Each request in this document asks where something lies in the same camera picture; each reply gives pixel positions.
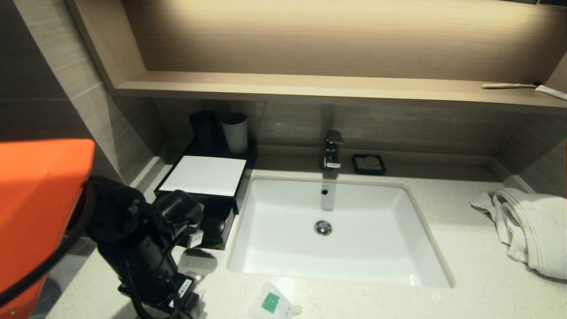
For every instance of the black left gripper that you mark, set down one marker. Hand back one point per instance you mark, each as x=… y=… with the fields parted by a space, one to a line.
x=184 y=290

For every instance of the packet green square label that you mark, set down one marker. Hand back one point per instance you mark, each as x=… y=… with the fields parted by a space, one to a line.
x=270 y=303

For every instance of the black box drawer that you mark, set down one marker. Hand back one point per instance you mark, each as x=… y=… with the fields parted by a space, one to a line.
x=219 y=226

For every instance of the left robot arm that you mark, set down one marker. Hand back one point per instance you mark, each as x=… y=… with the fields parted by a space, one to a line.
x=44 y=212

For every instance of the black box with white lid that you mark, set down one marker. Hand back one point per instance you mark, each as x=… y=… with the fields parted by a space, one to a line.
x=206 y=175

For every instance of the chrome sink drain stopper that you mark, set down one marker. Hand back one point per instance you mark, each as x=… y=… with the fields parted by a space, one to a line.
x=323 y=227

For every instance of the white sink basin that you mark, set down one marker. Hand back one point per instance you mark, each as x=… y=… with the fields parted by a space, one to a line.
x=354 y=252

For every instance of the black cup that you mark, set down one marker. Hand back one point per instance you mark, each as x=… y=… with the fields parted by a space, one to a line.
x=203 y=130

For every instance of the grey white cup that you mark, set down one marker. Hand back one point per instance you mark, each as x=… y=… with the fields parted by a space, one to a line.
x=234 y=133

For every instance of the chrome faucet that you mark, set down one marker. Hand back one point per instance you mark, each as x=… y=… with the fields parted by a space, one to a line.
x=332 y=150

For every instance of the black soap dish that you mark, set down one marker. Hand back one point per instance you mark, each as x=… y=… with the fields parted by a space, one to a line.
x=358 y=168

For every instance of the small round soap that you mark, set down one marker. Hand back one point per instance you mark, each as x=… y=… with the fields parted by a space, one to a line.
x=370 y=161

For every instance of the white towel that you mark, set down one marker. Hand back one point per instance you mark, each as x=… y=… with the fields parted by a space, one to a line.
x=531 y=230

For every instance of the beige toothbrush with black head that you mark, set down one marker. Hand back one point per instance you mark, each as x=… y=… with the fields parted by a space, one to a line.
x=505 y=86

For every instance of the white toothpaste tube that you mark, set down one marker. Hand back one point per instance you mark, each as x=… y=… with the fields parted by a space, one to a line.
x=551 y=92

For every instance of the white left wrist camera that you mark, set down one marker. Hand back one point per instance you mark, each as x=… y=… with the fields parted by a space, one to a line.
x=195 y=240

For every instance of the wooden wall shelf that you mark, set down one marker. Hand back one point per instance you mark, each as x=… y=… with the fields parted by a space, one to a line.
x=310 y=88

